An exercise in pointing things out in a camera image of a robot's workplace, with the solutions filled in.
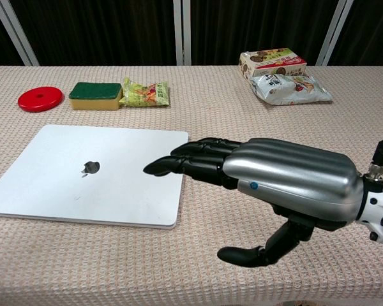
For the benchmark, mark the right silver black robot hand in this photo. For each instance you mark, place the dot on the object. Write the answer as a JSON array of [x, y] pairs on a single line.
[[290, 178]]

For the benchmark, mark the silver laptop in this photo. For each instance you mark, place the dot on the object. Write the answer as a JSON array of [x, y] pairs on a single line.
[[67, 191]]

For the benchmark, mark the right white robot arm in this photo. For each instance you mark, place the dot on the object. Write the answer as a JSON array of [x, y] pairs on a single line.
[[381, 207]]

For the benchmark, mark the white snack bag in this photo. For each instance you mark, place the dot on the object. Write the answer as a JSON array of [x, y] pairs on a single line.
[[287, 90]]

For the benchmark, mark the cookie box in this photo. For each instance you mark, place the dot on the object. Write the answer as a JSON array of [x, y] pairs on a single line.
[[268, 62]]

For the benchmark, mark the beige woven tablecloth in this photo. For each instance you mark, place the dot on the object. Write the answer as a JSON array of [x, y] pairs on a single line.
[[191, 280]]

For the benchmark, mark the green snack packet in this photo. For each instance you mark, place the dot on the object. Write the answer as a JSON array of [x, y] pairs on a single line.
[[147, 94]]

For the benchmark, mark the green yellow sponge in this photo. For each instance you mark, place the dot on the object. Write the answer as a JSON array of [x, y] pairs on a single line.
[[94, 95]]

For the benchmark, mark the red round disc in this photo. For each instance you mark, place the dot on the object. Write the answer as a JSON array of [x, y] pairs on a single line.
[[41, 99]]

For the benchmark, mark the white frame post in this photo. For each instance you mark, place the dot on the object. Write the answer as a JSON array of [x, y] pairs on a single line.
[[182, 32], [335, 32], [14, 35]]

